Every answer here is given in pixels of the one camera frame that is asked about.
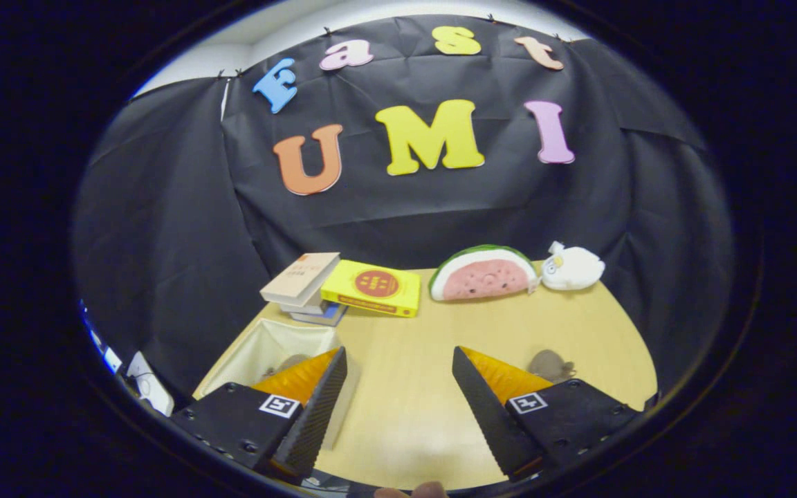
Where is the brown suede shoe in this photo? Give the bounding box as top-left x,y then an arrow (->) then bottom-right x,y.
526,349 -> 578,384
263,354 -> 313,378

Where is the beige book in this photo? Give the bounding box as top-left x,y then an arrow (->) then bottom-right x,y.
260,252 -> 341,308

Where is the watermelon slice plush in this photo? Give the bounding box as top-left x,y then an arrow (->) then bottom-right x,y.
429,244 -> 540,302

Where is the yellow book red circle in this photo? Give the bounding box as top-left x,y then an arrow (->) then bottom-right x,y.
320,259 -> 421,319

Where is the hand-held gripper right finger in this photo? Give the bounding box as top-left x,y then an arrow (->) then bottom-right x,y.
452,346 -> 650,482

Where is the white book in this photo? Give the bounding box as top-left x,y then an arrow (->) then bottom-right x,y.
280,297 -> 324,316

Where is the cream fabric storage box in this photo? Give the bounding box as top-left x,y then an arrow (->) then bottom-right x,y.
194,318 -> 359,451

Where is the white plush toy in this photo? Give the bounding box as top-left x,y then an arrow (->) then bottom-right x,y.
540,241 -> 606,292

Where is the white side desk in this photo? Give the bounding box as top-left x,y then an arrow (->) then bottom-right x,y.
126,351 -> 175,417

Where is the blue book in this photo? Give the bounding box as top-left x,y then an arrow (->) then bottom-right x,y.
290,302 -> 349,327

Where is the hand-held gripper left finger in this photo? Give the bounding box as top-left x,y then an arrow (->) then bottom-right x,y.
170,346 -> 349,483

